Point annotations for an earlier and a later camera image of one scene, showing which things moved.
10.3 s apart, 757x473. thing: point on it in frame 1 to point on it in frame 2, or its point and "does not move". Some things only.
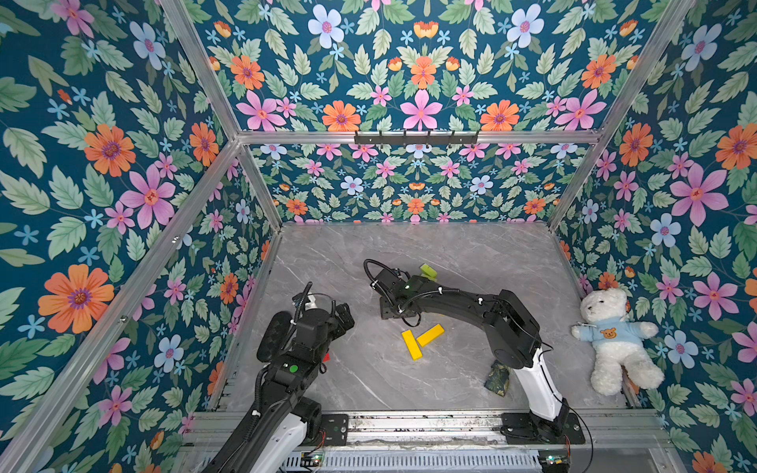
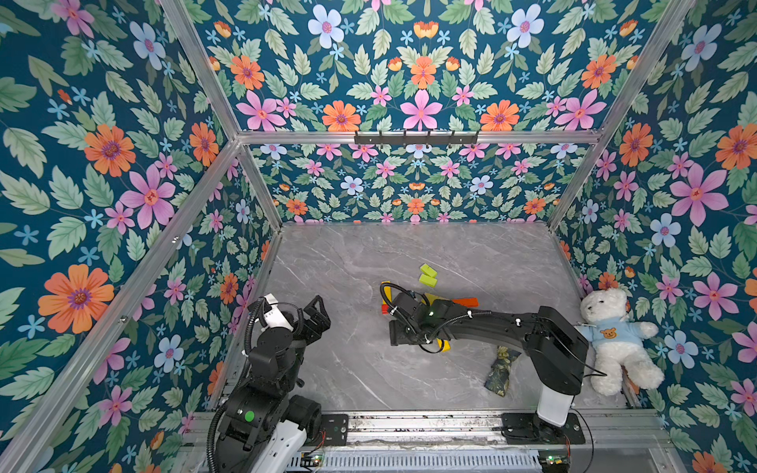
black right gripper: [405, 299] to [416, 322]
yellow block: [412, 345] to [447, 346]
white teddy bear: [617, 343] does not move
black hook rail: [416, 139] does not move
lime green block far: [428, 271] does not move
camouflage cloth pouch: [498, 378] does not move
